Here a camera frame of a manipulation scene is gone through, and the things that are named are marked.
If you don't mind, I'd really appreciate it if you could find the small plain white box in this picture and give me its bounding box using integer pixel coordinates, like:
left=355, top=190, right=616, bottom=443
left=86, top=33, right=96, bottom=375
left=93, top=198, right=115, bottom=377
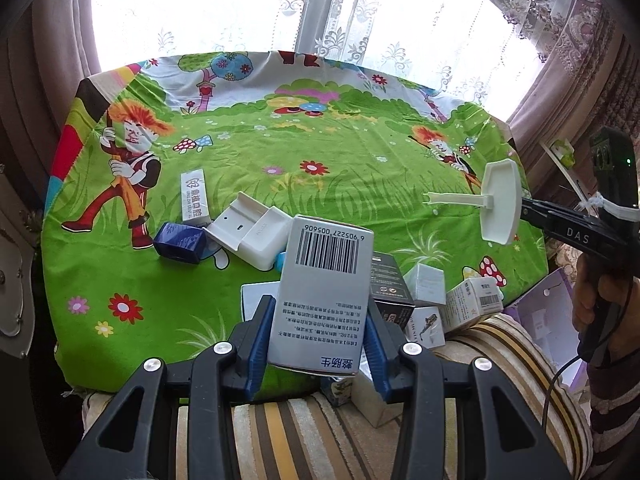
left=350, top=369, right=402, bottom=429

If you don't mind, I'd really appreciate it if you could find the floral patterned curtain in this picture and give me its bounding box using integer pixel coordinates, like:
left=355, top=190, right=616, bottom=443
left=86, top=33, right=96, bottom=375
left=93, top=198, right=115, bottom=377
left=460, top=0, right=640, bottom=171

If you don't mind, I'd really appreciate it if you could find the white plastic hook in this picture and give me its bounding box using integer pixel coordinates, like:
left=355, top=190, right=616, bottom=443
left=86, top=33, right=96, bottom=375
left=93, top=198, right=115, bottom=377
left=422, top=158, right=524, bottom=247

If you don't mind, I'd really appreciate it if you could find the brown curtain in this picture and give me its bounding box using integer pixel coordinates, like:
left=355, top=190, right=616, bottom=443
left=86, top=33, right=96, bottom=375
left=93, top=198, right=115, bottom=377
left=0, top=0, right=107, bottom=171

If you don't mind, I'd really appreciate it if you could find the black box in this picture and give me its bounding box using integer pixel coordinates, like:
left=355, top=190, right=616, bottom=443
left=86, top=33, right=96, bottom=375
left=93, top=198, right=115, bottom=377
left=369, top=251, right=416, bottom=334

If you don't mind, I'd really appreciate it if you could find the cream carved cabinet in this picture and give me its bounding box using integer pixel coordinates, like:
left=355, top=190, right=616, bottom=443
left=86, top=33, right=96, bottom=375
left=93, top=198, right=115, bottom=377
left=0, top=125, right=47, bottom=361

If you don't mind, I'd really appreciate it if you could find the black cable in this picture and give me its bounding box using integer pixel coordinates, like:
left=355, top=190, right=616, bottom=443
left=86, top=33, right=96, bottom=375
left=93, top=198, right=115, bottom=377
left=541, top=340, right=603, bottom=443

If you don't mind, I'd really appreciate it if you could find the purple cardboard box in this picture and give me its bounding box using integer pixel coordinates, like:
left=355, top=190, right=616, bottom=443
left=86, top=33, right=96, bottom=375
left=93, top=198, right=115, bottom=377
left=502, top=267, right=592, bottom=392

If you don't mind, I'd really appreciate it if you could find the striped sofa cushion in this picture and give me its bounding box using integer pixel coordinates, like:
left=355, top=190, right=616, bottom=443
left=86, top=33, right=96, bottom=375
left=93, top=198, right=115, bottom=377
left=82, top=312, right=594, bottom=480

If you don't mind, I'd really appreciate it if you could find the white plastic holder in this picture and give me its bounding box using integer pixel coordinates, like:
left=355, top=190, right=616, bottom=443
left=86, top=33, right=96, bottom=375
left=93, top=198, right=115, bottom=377
left=205, top=191, right=292, bottom=270

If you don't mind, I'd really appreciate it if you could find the grey white medicine box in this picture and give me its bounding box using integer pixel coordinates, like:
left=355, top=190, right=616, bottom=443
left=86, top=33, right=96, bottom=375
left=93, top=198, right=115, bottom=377
left=267, top=214, right=376, bottom=377

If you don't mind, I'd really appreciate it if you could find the flat white box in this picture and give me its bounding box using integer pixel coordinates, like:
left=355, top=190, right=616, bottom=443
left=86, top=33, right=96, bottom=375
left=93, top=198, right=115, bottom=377
left=240, top=281, right=282, bottom=324

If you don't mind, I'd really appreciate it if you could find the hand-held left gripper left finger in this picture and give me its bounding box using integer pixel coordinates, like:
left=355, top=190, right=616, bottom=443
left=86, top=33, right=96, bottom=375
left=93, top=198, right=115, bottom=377
left=57, top=294, right=278, bottom=480

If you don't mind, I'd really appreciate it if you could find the white cube box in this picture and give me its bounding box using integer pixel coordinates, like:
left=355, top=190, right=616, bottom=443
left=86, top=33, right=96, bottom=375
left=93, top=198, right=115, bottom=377
left=403, top=263, right=447, bottom=307

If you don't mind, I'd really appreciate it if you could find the green cartoon printed cloth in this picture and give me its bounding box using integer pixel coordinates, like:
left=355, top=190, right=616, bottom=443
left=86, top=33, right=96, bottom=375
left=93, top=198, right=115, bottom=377
left=42, top=50, right=549, bottom=406

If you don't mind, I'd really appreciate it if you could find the white saxophone print box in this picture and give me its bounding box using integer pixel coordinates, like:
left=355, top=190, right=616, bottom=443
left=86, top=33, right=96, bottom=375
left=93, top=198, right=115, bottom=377
left=402, top=305, right=447, bottom=350

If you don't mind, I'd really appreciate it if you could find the white plastic strap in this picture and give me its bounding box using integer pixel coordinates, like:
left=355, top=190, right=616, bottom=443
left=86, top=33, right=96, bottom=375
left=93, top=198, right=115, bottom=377
left=539, top=139, right=601, bottom=202

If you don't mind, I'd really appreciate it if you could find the white box with barcode label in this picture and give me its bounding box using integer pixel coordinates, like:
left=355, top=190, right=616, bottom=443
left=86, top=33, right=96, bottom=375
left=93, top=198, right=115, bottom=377
left=442, top=280, right=505, bottom=334

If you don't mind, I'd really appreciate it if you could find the long white toothpaste box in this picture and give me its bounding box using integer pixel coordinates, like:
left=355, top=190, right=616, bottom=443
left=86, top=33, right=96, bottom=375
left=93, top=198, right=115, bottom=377
left=179, top=169, right=209, bottom=224

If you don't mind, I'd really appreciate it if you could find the person's right forearm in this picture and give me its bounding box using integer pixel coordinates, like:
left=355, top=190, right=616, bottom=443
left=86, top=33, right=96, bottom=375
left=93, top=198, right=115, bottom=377
left=585, top=332, right=640, bottom=480

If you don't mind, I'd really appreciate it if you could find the person's right hand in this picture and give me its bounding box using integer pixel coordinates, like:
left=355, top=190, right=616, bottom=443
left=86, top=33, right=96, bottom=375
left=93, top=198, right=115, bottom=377
left=572, top=255, right=640, bottom=336

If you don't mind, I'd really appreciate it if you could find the dark blue box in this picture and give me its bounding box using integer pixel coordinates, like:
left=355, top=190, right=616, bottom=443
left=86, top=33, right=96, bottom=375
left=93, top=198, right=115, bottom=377
left=152, top=222, right=207, bottom=265

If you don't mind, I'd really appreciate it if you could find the small blue white box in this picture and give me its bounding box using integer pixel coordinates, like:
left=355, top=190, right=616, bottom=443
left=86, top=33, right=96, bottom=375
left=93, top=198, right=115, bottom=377
left=320, top=375, right=357, bottom=409

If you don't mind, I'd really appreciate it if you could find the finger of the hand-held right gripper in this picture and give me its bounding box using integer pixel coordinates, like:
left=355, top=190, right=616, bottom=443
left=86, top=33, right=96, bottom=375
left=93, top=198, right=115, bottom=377
left=519, top=197, right=563, bottom=235

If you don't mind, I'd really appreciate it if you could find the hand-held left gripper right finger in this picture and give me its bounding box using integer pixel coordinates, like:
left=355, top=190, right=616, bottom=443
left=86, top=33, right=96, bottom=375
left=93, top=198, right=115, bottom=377
left=366, top=300, right=574, bottom=480

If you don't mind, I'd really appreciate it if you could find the white lace curtain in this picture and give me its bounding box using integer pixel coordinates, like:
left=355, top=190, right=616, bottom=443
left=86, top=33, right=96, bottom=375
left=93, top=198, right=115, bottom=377
left=92, top=0, right=566, bottom=113

